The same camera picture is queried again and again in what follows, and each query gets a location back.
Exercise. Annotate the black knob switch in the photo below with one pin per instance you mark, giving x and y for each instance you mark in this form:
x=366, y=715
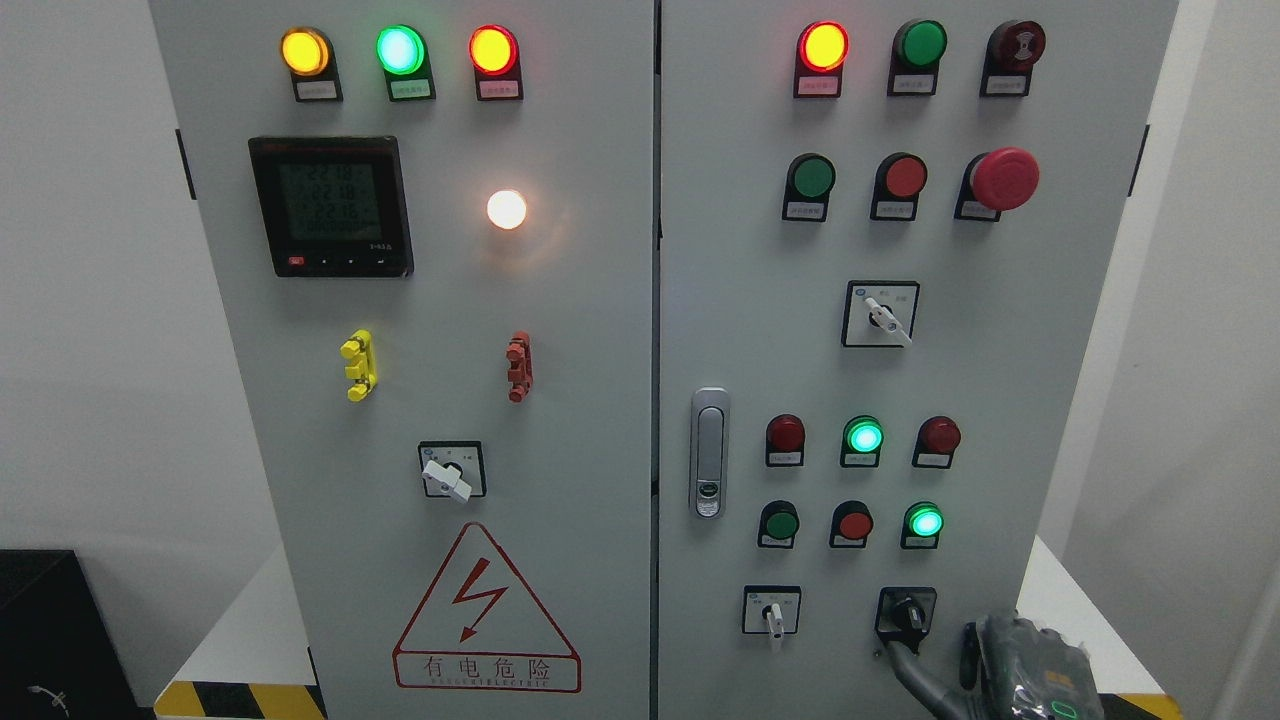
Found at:
x=904, y=615

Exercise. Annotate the dark red indicator light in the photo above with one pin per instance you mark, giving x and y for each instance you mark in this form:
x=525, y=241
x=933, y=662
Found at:
x=785, y=438

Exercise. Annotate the white lit indicator light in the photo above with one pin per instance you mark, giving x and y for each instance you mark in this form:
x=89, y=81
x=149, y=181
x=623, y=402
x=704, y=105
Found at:
x=507, y=209

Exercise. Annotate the green push button lower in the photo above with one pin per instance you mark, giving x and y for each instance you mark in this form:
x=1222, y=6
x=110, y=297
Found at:
x=778, y=525

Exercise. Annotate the green push button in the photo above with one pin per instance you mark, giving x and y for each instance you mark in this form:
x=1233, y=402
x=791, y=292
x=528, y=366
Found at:
x=778, y=525
x=808, y=185

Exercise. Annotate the green lit indicator middle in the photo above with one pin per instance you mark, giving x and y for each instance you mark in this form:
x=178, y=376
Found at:
x=861, y=442

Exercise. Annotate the grey left cabinet door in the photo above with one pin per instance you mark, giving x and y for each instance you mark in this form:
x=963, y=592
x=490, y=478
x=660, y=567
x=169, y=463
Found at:
x=567, y=470

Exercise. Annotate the grey cabinet door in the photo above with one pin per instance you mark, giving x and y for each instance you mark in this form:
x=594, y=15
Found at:
x=755, y=305
x=567, y=470

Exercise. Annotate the green push button upper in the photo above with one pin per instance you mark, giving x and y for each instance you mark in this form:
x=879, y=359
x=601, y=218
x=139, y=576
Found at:
x=808, y=185

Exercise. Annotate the red push button lower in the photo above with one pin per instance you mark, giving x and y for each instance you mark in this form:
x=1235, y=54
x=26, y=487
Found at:
x=851, y=525

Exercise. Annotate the red push button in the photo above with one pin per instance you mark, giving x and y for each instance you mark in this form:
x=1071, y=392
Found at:
x=851, y=525
x=900, y=178

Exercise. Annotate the grey right cabinet door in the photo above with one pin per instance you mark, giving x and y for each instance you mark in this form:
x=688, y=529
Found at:
x=755, y=305

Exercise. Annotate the red indicator light right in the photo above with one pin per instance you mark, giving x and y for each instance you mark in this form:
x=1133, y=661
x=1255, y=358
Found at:
x=936, y=443

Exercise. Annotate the red electric warning sticker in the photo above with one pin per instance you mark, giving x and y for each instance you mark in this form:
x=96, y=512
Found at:
x=481, y=627

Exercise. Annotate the red push button upper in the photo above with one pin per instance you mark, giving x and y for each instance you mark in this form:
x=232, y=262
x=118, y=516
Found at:
x=900, y=178

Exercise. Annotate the green illuminated button lower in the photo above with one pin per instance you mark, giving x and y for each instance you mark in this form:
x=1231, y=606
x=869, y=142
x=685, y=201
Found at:
x=922, y=525

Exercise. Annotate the red indicator light left door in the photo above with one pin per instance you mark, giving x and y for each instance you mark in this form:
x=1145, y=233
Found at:
x=495, y=57

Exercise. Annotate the black digital power meter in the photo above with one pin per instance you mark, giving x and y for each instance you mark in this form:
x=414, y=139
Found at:
x=333, y=206

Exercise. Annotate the red lit indicator right door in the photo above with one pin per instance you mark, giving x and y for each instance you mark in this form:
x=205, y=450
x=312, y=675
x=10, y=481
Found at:
x=820, y=55

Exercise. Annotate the green lit indicator light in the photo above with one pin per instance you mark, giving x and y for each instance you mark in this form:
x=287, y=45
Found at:
x=405, y=62

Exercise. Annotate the red emergency stop button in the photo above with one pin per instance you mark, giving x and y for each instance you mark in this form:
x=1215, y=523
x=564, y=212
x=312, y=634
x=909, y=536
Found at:
x=997, y=181

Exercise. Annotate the green unlit indicator light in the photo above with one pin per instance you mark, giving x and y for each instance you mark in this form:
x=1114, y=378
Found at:
x=915, y=57

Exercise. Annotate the yellow indicator light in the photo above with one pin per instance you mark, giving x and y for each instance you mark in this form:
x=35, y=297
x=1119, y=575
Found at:
x=309, y=56

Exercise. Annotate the white platform with hazard stripes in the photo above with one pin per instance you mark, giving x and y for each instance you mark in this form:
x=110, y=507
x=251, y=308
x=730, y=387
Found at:
x=255, y=659

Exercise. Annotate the black box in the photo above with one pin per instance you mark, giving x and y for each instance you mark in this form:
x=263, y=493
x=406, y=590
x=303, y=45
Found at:
x=57, y=660

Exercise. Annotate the silver door lock handle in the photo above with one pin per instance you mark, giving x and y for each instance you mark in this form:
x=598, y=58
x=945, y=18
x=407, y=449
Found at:
x=709, y=415

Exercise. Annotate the white handle selector switch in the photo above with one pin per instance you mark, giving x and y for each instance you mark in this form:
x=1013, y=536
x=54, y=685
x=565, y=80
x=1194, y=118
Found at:
x=453, y=469

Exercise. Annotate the upper right selector switch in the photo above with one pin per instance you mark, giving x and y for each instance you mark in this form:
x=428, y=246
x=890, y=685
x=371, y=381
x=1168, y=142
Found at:
x=880, y=314

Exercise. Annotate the lower white selector switch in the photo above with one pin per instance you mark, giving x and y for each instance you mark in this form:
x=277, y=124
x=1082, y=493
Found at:
x=772, y=611

